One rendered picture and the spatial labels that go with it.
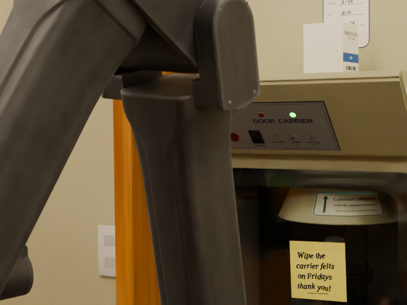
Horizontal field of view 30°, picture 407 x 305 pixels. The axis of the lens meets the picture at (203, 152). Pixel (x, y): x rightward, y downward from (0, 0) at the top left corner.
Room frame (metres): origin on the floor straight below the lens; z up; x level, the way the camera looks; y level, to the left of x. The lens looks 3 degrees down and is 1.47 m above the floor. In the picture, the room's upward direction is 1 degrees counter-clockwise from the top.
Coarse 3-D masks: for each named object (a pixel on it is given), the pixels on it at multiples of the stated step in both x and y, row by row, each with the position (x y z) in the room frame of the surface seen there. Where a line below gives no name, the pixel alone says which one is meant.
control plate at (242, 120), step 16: (240, 112) 0.95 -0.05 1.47; (256, 112) 0.94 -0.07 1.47; (272, 112) 0.93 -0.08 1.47; (288, 112) 0.92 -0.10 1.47; (304, 112) 0.91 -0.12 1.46; (320, 112) 0.90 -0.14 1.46; (240, 128) 0.98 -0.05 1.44; (256, 128) 0.97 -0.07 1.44; (272, 128) 0.95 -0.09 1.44; (288, 128) 0.94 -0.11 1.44; (304, 128) 0.93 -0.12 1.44; (320, 128) 0.92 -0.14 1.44; (240, 144) 1.00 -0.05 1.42; (256, 144) 0.99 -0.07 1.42; (272, 144) 0.98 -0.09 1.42; (288, 144) 0.97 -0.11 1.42; (304, 144) 0.96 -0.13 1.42; (320, 144) 0.95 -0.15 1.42; (336, 144) 0.94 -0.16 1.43
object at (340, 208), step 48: (240, 192) 1.03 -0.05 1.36; (288, 192) 1.00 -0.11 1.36; (336, 192) 0.97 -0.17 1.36; (384, 192) 0.94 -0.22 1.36; (240, 240) 1.03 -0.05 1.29; (288, 240) 1.00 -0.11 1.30; (336, 240) 0.97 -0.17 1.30; (384, 240) 0.94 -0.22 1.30; (288, 288) 1.00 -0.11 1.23; (384, 288) 0.94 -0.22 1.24
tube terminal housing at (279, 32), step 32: (256, 0) 1.03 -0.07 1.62; (288, 0) 1.01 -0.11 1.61; (320, 0) 0.99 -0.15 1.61; (384, 0) 0.95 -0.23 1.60; (256, 32) 1.03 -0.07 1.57; (288, 32) 1.01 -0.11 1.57; (384, 32) 0.95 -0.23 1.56; (288, 64) 1.01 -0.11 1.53; (384, 64) 0.95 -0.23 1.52; (256, 160) 1.03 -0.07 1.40; (288, 160) 1.01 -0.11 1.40; (320, 160) 0.99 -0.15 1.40; (352, 160) 0.97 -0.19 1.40; (384, 160) 0.95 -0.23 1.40
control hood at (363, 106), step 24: (336, 72) 0.86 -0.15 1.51; (360, 72) 0.85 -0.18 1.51; (384, 72) 0.84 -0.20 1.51; (264, 96) 0.92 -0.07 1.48; (288, 96) 0.90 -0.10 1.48; (312, 96) 0.89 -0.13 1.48; (336, 96) 0.88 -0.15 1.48; (360, 96) 0.86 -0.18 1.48; (384, 96) 0.85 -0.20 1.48; (336, 120) 0.91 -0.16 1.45; (360, 120) 0.89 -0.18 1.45; (384, 120) 0.88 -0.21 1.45; (360, 144) 0.92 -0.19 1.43; (384, 144) 0.91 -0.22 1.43
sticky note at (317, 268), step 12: (300, 252) 0.99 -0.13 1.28; (312, 252) 0.98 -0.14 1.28; (324, 252) 0.97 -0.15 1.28; (336, 252) 0.97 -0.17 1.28; (300, 264) 0.99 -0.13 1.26; (312, 264) 0.98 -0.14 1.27; (324, 264) 0.97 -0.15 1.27; (336, 264) 0.97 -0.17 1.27; (300, 276) 0.99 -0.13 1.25; (312, 276) 0.98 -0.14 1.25; (324, 276) 0.97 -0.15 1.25; (336, 276) 0.97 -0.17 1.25; (300, 288) 0.99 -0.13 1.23; (312, 288) 0.98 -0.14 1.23; (324, 288) 0.97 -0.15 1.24; (336, 288) 0.97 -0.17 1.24; (336, 300) 0.97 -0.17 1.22
